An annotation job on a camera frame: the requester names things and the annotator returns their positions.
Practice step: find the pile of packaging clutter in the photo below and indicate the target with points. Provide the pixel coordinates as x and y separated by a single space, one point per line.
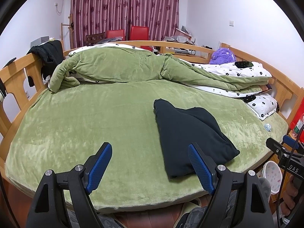
180 39

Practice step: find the black sweatshirt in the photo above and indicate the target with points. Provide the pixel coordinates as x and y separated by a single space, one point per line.
180 133

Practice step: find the white flower-print pillow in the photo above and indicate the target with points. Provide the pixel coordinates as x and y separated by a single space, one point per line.
263 105

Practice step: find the wooden coat rack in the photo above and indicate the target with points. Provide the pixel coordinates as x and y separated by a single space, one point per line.
62 38

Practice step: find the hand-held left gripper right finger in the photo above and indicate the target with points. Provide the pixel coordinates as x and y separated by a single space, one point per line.
201 168

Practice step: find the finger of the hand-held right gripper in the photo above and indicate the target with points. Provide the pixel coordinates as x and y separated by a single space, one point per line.
274 144
288 139

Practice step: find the person's right hand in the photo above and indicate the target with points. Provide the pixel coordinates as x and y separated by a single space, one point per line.
289 194

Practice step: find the purple plush toy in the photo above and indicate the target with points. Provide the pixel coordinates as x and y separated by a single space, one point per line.
222 55

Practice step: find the red fire extinguisher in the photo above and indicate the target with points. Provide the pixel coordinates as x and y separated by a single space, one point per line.
299 118

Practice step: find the grey box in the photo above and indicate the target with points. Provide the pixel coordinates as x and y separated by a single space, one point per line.
39 40

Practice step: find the red chair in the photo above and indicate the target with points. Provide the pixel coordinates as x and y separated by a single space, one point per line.
139 32
115 34

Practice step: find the green quilt with flower lining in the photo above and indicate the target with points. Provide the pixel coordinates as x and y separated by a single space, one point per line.
114 66

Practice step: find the white plastic basin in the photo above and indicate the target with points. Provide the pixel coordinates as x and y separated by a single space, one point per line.
273 175

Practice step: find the person's camouflage trousers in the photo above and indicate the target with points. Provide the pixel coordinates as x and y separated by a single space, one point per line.
190 218

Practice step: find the dark wooden chair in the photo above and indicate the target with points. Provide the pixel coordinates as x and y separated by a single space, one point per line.
95 38

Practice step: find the wooden bed frame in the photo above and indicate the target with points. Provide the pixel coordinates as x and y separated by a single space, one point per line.
14 76

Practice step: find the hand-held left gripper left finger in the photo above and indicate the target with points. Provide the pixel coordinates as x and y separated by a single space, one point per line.
99 166

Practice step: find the black jacket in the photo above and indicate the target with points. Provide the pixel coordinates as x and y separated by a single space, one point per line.
48 52

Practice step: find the small light blue toy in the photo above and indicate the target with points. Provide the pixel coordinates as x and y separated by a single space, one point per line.
268 127

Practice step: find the maroon striped curtain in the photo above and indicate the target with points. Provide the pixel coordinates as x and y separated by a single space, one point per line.
118 7

